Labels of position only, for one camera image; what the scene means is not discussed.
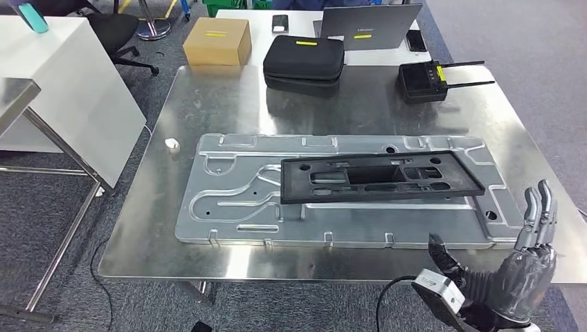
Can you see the white desk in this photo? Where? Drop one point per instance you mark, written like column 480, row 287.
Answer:
column 69, row 82

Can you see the black plastic plate bracket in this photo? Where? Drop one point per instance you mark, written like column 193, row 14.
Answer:
column 293, row 183

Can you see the grey laptop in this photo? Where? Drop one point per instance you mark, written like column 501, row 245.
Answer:
column 367, row 27

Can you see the green plastic crate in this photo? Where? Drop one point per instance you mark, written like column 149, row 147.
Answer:
column 229, row 5

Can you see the black zip case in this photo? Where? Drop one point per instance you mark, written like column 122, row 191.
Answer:
column 302, row 59

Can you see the black office chair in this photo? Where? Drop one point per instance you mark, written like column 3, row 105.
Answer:
column 112, row 30

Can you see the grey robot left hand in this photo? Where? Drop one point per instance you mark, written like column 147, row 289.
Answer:
column 201, row 327

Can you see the white power strip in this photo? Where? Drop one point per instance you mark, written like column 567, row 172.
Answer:
column 100, row 191

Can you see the small white object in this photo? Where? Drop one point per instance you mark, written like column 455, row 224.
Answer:
column 172, row 143

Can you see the brown cardboard box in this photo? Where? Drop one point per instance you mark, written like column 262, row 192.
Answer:
column 215, row 46

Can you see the steel frame table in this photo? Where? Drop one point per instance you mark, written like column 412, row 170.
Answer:
column 13, row 98

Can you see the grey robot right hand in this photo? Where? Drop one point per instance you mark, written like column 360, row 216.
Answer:
column 527, row 284

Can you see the black device with antennas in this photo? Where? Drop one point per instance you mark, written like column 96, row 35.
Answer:
column 419, row 82

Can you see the stainless steel workbench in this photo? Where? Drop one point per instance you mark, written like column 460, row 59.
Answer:
column 220, row 105

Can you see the embossed metal plate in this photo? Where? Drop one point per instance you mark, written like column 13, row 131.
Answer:
column 367, row 224

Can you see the white table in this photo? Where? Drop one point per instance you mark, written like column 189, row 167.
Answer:
column 257, row 27

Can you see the chrome stanchion base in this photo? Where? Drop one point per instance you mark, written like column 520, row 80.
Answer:
column 153, row 30

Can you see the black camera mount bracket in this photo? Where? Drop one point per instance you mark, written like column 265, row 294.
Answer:
column 477, row 323

